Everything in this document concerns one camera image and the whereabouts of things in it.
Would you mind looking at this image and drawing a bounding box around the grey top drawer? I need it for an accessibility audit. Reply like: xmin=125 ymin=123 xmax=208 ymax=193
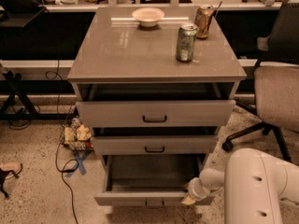
xmin=76 ymin=100 xmax=235 ymax=128

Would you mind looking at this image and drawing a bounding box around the blue tape cross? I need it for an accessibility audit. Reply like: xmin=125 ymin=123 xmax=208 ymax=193
xmin=65 ymin=150 xmax=92 ymax=177

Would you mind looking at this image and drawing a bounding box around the orange soda can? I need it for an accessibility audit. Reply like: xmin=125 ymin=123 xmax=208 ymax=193
xmin=194 ymin=5 xmax=214 ymax=39

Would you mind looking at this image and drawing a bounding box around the grey bottom drawer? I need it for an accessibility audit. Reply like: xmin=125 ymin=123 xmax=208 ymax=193
xmin=95 ymin=154 xmax=206 ymax=208

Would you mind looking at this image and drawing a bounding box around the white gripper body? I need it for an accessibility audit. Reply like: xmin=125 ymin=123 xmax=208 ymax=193
xmin=188 ymin=177 xmax=223 ymax=202

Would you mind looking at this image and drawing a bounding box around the white bowl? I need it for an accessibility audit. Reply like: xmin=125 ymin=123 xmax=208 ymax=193
xmin=132 ymin=7 xmax=164 ymax=27

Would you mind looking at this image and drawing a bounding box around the black floor cable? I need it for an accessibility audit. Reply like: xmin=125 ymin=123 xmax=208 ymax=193
xmin=45 ymin=59 xmax=80 ymax=224

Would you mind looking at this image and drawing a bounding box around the tan shoe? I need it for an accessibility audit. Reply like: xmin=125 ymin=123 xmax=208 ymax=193
xmin=0 ymin=162 xmax=22 ymax=179

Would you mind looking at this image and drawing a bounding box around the grey office chair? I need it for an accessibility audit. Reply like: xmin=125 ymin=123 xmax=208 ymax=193
xmin=222 ymin=0 xmax=299 ymax=161

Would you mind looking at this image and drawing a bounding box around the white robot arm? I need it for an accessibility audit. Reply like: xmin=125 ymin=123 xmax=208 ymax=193
xmin=182 ymin=148 xmax=299 ymax=224

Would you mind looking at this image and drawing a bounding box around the grey drawer cabinet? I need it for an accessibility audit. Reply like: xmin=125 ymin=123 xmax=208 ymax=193
xmin=67 ymin=6 xmax=248 ymax=161

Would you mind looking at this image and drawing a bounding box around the black table leg frame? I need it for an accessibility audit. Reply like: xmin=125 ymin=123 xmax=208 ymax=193
xmin=0 ymin=66 xmax=78 ymax=121

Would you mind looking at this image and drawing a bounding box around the black tripod stand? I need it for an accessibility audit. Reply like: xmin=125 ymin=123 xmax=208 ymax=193
xmin=0 ymin=169 xmax=19 ymax=198

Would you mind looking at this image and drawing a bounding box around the green soda can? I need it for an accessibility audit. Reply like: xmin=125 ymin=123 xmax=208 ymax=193
xmin=176 ymin=23 xmax=197 ymax=62

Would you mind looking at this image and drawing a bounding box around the grey middle drawer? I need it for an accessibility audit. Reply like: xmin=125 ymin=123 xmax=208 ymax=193
xmin=92 ymin=135 xmax=218 ymax=155

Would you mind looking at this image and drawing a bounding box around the grey drawer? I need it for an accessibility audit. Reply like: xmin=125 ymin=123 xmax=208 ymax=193
xmin=92 ymin=135 xmax=218 ymax=155
xmin=76 ymin=100 xmax=235 ymax=128
xmin=95 ymin=154 xmax=206 ymax=208

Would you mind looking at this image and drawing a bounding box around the crumpled snack bags pile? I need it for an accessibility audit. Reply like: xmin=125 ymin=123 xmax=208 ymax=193
xmin=63 ymin=118 xmax=93 ymax=151

